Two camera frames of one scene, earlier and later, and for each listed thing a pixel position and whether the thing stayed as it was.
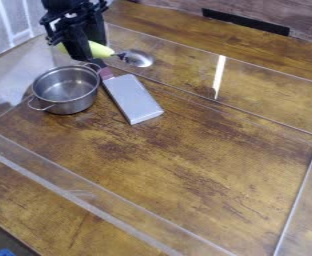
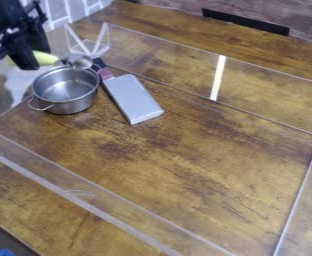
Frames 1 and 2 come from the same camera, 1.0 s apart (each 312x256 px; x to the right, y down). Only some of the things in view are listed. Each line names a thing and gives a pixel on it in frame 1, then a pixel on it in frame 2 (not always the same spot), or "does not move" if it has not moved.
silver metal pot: (65, 89) does not move
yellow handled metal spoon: (137, 57) to (42, 58)
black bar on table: (247, 22) does not move
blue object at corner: (3, 252) does not move
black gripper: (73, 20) to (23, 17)
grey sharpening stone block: (130, 97) does not move
